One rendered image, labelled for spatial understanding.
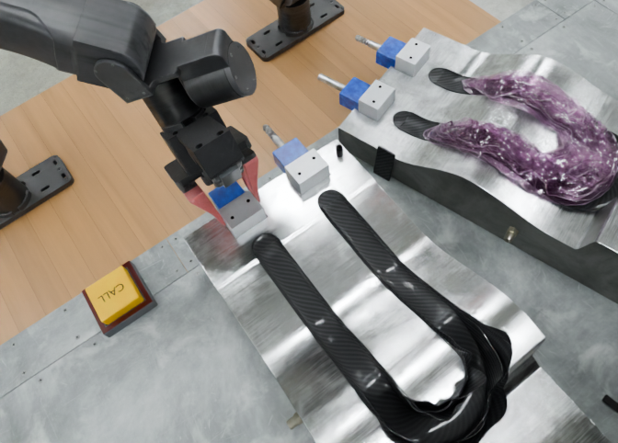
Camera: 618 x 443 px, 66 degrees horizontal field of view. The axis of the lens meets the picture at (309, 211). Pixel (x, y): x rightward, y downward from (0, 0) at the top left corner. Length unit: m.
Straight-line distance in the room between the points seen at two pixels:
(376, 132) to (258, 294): 0.31
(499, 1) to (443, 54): 1.51
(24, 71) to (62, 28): 1.98
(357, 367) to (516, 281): 0.29
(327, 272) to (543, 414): 0.29
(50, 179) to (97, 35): 0.45
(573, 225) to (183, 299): 0.55
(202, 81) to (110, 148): 0.42
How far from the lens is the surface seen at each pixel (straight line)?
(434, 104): 0.80
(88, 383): 0.76
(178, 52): 0.53
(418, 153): 0.73
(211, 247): 0.65
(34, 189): 0.92
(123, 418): 0.73
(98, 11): 0.53
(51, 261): 0.85
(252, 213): 0.63
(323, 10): 1.02
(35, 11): 0.53
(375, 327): 0.58
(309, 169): 0.65
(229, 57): 0.51
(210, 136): 0.50
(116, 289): 0.74
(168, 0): 2.50
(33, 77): 2.44
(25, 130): 1.03
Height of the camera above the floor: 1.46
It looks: 63 degrees down
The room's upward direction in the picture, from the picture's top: 10 degrees counter-clockwise
